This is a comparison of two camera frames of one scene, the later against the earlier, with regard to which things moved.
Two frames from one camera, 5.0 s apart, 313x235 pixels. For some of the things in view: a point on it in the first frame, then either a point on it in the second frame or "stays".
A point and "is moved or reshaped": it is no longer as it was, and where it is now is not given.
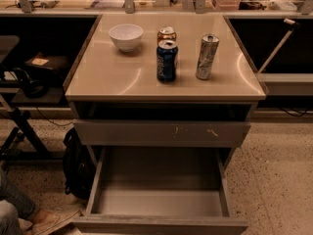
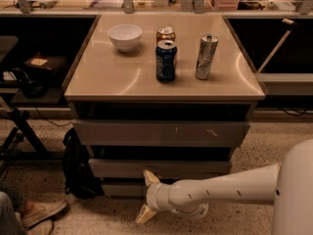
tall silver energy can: [206, 60] stays
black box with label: [49, 62] stays
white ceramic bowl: [126, 36] stays
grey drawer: [159, 190] is moved or reshaped
